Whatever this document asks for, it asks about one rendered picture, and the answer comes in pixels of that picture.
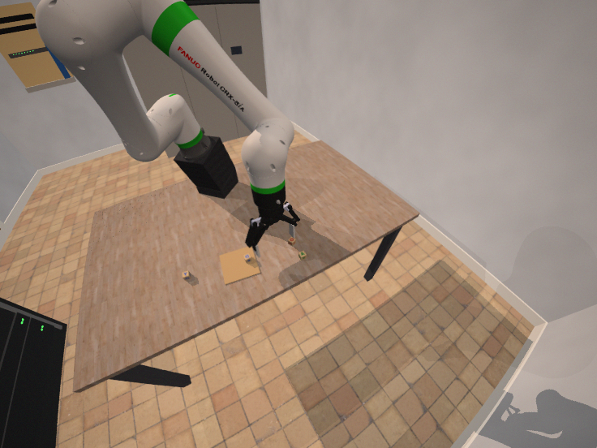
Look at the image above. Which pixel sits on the orange flat mat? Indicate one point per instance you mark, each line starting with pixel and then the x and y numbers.
pixel 234 266

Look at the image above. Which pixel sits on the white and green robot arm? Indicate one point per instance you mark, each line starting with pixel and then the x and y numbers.
pixel 88 38

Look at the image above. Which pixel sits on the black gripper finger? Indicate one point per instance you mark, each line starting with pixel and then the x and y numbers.
pixel 255 232
pixel 291 221

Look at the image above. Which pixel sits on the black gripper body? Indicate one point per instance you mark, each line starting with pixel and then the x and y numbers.
pixel 264 213

